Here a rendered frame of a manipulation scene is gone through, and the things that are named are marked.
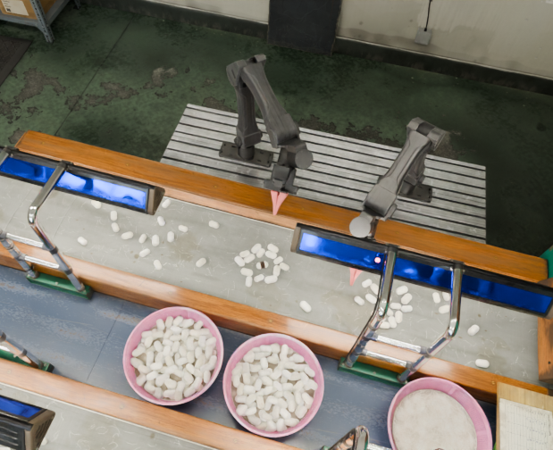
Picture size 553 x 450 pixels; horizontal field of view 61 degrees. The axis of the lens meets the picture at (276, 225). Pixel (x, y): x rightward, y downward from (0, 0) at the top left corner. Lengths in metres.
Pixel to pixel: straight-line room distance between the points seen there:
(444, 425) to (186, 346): 0.72
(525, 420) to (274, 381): 0.66
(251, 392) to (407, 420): 0.42
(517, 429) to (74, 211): 1.43
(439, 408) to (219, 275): 0.72
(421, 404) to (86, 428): 0.87
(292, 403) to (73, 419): 0.56
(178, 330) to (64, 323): 0.35
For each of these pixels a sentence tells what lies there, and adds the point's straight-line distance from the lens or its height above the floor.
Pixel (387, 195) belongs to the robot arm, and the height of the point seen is 1.01.
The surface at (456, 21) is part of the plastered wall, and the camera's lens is 3.23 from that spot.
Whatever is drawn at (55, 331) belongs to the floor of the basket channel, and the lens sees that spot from 1.56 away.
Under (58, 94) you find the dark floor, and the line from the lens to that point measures 3.20.
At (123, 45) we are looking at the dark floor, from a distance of 3.45.
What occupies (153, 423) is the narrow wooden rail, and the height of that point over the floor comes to 0.76.
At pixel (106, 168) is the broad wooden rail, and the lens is 1.70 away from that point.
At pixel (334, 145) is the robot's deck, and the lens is 1.87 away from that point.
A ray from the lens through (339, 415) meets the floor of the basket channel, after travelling 1.41.
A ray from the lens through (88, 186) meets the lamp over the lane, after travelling 1.26.
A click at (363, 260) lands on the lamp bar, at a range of 1.13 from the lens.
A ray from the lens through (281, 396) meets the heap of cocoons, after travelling 1.35.
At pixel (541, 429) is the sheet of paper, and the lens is 1.48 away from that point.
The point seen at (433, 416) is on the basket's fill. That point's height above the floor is 0.73.
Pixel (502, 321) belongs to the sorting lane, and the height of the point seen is 0.74.
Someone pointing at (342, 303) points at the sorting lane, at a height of 0.74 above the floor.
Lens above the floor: 2.04
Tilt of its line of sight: 58 degrees down
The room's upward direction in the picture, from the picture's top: 6 degrees clockwise
